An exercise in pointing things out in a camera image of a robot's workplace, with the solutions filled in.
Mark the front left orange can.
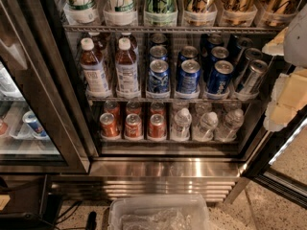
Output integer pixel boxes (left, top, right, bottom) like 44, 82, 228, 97
100, 113, 119, 137

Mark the green tall can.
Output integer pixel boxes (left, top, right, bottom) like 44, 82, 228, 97
145, 0, 177, 26

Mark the gold tall can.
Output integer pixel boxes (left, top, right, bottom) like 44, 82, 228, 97
184, 0, 215, 26
255, 0, 300, 28

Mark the silver front redbull can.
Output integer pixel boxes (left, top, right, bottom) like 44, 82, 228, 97
236, 59, 269, 94

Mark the orange can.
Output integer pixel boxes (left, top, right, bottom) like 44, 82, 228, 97
100, 113, 119, 137
125, 113, 142, 138
149, 114, 165, 138

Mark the left glass fridge door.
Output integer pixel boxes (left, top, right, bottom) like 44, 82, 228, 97
0, 0, 95, 173

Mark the can behind left glass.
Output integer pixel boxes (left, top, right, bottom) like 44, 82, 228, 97
22, 111, 47, 137

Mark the second row blue can left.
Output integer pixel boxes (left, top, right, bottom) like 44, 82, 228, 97
150, 45, 168, 61

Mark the second row blue can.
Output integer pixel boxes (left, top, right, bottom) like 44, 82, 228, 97
150, 45, 168, 61
205, 46, 229, 78
177, 45, 199, 64

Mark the front right orange can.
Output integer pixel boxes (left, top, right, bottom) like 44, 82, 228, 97
149, 114, 165, 138

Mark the white tall can left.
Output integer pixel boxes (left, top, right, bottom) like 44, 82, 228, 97
66, 0, 96, 24

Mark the tea bottle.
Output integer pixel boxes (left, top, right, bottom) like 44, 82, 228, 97
80, 37, 109, 97
115, 37, 139, 94

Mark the front right water bottle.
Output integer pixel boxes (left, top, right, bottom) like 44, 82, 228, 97
215, 108, 244, 142

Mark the brown tall can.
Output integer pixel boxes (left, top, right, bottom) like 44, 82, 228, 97
219, 0, 258, 27

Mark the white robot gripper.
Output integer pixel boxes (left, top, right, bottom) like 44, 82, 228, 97
262, 5, 307, 132

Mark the second row blue can right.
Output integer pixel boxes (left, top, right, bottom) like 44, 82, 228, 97
205, 46, 229, 78

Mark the front right tea bottle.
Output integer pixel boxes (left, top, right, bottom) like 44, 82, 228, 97
115, 37, 139, 94

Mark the front right blue can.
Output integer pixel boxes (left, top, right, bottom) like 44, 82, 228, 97
206, 60, 234, 95

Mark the front middle water bottle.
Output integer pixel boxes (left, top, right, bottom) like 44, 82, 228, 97
192, 112, 219, 142

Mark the clear plastic bin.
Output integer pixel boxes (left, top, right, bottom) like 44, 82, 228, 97
107, 195, 212, 230

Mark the second row blue can middle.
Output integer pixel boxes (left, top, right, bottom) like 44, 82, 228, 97
177, 45, 199, 64

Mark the front left tea bottle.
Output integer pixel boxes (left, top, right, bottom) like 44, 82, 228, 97
80, 37, 109, 97

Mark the front left blue patterned can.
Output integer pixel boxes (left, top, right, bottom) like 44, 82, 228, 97
148, 59, 170, 93

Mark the front middle blue can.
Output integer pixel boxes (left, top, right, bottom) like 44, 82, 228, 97
176, 59, 201, 94

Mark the gold tall can far right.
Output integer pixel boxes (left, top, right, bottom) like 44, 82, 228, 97
255, 0, 300, 28

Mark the front middle orange can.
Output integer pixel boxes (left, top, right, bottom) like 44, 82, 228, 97
125, 113, 142, 138

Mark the front left water bottle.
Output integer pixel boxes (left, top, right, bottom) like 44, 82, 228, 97
171, 108, 192, 141

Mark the water bottle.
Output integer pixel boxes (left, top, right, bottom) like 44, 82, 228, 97
215, 108, 244, 142
171, 108, 192, 141
192, 112, 219, 142

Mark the white tall can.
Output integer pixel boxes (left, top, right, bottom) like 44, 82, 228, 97
104, 0, 135, 26
66, 0, 96, 24

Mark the rear redbull can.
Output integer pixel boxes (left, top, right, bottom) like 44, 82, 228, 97
227, 34, 253, 63

